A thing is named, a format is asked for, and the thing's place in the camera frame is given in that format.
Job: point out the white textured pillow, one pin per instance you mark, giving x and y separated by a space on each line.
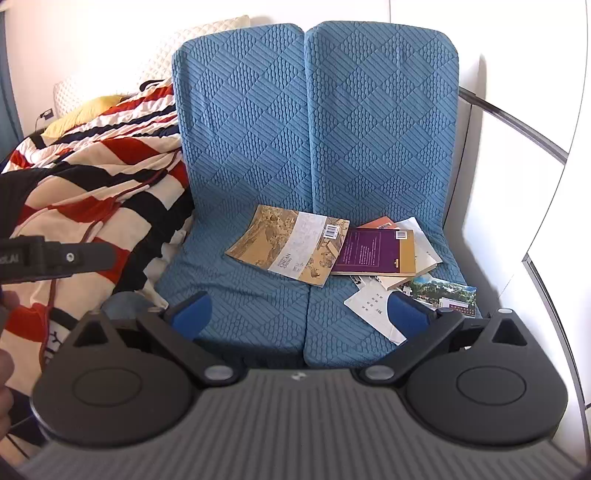
194 46
87 87

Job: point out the orange and white book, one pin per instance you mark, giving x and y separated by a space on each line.
376 223

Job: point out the person's left hand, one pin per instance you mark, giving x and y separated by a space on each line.
5 369

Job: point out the black wall charger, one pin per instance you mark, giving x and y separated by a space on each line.
46 113

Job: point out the photo cover notebook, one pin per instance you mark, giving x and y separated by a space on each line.
374 309
443 295

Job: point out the purple cover book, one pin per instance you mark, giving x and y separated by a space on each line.
364 251

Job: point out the silver metal rail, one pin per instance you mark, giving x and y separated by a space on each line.
512 121

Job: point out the yellow pillow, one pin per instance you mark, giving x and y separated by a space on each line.
83 113

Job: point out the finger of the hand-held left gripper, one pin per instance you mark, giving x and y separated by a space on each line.
78 258

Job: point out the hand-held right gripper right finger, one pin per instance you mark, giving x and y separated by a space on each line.
408 316

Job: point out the tan painting cover book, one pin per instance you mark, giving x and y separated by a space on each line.
286 244

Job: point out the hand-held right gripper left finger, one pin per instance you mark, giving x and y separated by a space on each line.
191 311

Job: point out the blue quilted sofa cushion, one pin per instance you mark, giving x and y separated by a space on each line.
240 138
378 129

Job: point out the red black white striped blanket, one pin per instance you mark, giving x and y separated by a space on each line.
92 152

